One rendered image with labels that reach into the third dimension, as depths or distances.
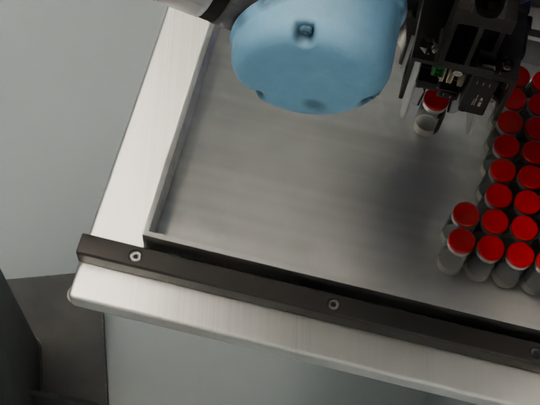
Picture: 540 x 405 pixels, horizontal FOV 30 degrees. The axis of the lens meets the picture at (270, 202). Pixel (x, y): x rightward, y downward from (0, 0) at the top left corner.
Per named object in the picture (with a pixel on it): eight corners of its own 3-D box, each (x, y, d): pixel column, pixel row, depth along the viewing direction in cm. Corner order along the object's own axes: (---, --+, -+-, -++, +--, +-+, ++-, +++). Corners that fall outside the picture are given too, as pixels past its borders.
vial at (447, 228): (468, 228, 81) (482, 204, 77) (464, 252, 80) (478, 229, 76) (442, 222, 81) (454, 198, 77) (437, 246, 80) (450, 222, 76)
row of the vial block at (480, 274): (517, 96, 87) (533, 67, 83) (488, 285, 79) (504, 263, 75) (492, 90, 87) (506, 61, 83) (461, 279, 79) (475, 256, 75)
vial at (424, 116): (440, 118, 86) (451, 92, 82) (436, 141, 85) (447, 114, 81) (415, 112, 86) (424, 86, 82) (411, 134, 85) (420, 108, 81)
